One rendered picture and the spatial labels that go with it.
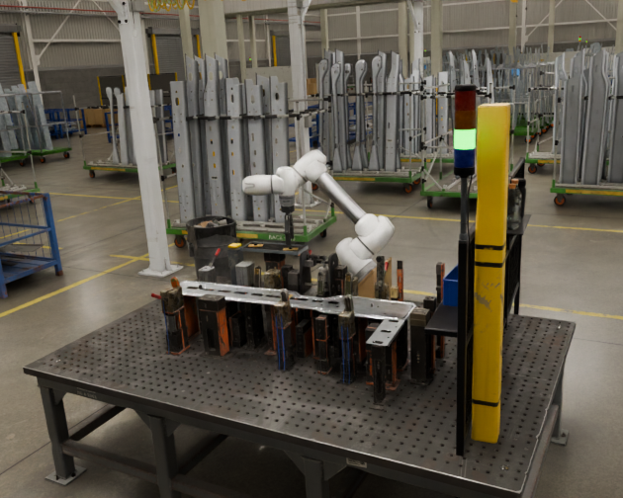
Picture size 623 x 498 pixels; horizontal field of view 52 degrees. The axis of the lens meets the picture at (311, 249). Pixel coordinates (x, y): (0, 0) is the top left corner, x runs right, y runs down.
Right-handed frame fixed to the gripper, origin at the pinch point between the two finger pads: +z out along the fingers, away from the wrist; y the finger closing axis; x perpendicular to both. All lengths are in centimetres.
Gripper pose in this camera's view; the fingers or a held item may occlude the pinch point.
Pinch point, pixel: (290, 239)
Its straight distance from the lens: 361.3
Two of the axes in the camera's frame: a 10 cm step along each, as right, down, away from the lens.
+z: 0.5, 9.6, 2.8
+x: 9.9, -0.3, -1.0
